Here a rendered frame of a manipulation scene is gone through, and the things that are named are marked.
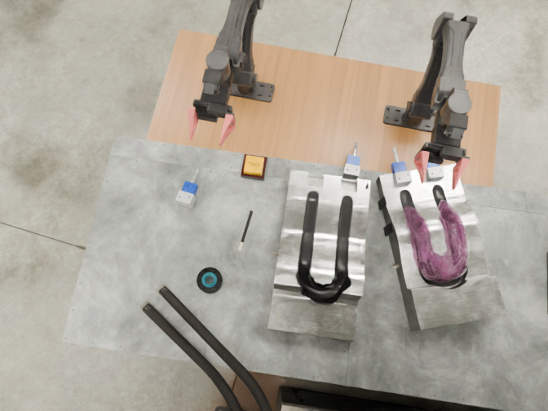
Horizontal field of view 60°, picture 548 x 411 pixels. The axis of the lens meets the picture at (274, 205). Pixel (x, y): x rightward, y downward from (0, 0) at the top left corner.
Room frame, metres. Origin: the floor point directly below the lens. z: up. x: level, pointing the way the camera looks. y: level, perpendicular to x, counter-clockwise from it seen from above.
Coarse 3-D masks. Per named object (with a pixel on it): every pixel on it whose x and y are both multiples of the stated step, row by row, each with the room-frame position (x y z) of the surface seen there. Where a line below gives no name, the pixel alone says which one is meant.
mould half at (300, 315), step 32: (288, 192) 0.47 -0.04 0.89; (320, 192) 0.47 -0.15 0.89; (352, 192) 0.47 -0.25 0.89; (288, 224) 0.36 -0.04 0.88; (320, 224) 0.36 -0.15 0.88; (352, 224) 0.36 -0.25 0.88; (288, 256) 0.26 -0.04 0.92; (320, 256) 0.26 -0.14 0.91; (352, 256) 0.26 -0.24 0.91; (288, 288) 0.16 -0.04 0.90; (352, 288) 0.16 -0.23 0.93; (288, 320) 0.07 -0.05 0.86; (320, 320) 0.07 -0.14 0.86; (352, 320) 0.07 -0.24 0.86
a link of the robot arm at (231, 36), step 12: (240, 0) 0.91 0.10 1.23; (252, 0) 0.94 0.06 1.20; (228, 12) 0.87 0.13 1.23; (240, 12) 0.87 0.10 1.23; (228, 24) 0.83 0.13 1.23; (240, 24) 0.83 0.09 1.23; (228, 36) 0.79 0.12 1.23; (240, 36) 0.80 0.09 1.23; (228, 48) 0.76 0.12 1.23; (240, 48) 0.76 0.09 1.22
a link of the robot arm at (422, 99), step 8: (440, 32) 0.86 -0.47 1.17; (440, 40) 0.85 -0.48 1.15; (432, 48) 0.86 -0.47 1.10; (440, 48) 0.84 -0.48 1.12; (432, 56) 0.83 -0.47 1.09; (440, 56) 0.82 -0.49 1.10; (432, 64) 0.81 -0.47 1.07; (440, 64) 0.81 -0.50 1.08; (432, 72) 0.80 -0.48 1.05; (424, 80) 0.79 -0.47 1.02; (432, 80) 0.78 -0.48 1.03; (424, 88) 0.77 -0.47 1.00; (432, 88) 0.77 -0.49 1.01; (416, 96) 0.76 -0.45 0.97; (424, 96) 0.76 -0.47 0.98; (416, 104) 0.74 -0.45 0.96; (424, 104) 0.74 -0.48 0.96; (416, 112) 0.73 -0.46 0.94; (424, 112) 0.73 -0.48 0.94; (432, 112) 0.72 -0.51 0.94
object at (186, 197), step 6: (192, 180) 0.52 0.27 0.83; (186, 186) 0.50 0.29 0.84; (192, 186) 0.50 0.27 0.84; (180, 192) 0.47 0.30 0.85; (186, 192) 0.47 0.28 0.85; (192, 192) 0.48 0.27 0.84; (180, 198) 0.46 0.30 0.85; (186, 198) 0.46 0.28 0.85; (192, 198) 0.46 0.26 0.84; (180, 204) 0.45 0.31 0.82; (186, 204) 0.44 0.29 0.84; (192, 204) 0.45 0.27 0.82
